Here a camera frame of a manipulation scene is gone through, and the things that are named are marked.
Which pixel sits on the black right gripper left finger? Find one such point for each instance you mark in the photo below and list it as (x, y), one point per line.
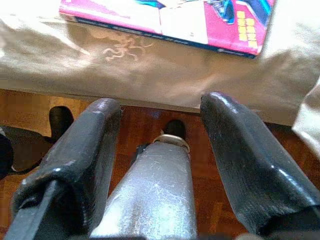
(80, 162)

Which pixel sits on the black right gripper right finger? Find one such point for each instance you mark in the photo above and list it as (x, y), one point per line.
(250, 162)

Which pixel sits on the silver right robot leg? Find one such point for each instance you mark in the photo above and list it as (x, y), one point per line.
(155, 187)

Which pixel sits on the bed with beige floral sheet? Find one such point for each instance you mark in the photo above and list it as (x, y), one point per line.
(162, 75)

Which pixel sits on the pink comic book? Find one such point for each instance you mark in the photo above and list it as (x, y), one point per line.
(225, 25)

